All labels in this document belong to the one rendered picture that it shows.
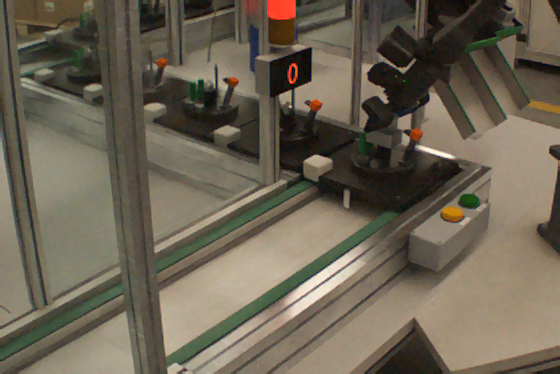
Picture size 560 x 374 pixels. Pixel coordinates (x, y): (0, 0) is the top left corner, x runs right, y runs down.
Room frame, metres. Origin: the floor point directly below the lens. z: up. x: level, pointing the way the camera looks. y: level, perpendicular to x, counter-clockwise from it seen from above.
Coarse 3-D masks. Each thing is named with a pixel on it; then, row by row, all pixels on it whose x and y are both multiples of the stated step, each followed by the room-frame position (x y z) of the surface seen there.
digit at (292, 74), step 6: (288, 60) 1.43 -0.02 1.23; (294, 60) 1.44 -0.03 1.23; (288, 66) 1.43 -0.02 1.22; (294, 66) 1.44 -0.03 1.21; (288, 72) 1.43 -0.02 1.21; (294, 72) 1.44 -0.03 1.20; (288, 78) 1.43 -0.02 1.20; (294, 78) 1.44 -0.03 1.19; (288, 84) 1.43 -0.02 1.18; (294, 84) 1.44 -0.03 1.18
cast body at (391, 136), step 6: (396, 114) 1.53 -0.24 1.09; (396, 120) 1.52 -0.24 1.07; (390, 126) 1.50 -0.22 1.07; (396, 126) 1.52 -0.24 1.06; (372, 132) 1.52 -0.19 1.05; (378, 132) 1.51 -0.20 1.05; (384, 132) 1.50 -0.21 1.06; (390, 132) 1.50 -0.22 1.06; (396, 132) 1.50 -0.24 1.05; (402, 132) 1.52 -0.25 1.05; (366, 138) 1.53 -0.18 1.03; (372, 138) 1.52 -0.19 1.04; (378, 138) 1.51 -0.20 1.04; (384, 138) 1.50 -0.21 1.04; (390, 138) 1.49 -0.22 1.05; (396, 138) 1.50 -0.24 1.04; (378, 144) 1.51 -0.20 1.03; (384, 144) 1.50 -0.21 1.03; (390, 144) 1.49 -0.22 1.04; (396, 144) 1.50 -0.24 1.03
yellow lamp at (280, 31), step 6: (270, 18) 1.44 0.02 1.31; (288, 18) 1.44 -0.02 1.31; (294, 18) 1.44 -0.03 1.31; (270, 24) 1.44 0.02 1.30; (276, 24) 1.43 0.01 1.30; (282, 24) 1.43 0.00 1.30; (288, 24) 1.43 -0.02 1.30; (294, 24) 1.44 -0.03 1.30; (270, 30) 1.44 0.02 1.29; (276, 30) 1.43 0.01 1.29; (282, 30) 1.43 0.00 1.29; (288, 30) 1.43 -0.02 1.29; (294, 30) 1.44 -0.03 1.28; (270, 36) 1.44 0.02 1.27; (276, 36) 1.43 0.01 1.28; (282, 36) 1.43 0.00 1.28; (288, 36) 1.43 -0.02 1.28; (294, 36) 1.45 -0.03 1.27; (270, 42) 1.44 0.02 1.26; (276, 42) 1.43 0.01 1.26; (282, 42) 1.43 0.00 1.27; (288, 42) 1.43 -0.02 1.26
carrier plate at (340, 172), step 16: (352, 144) 1.64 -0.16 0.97; (336, 160) 1.55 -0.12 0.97; (432, 160) 1.55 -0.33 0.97; (448, 160) 1.56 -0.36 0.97; (320, 176) 1.48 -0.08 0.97; (336, 176) 1.47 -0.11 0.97; (352, 176) 1.47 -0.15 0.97; (416, 176) 1.48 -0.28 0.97; (432, 176) 1.48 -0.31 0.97; (448, 176) 1.50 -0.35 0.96; (368, 192) 1.40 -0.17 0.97; (384, 192) 1.40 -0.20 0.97; (400, 192) 1.40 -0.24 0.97; (416, 192) 1.40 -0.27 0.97; (400, 208) 1.36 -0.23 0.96
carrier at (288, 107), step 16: (288, 112) 1.68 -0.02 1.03; (288, 128) 1.67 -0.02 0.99; (320, 128) 1.73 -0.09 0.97; (336, 128) 1.73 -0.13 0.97; (288, 144) 1.62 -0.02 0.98; (304, 144) 1.63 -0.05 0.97; (320, 144) 1.63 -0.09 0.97; (336, 144) 1.64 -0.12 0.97; (288, 160) 1.55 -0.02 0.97; (304, 160) 1.55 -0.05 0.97
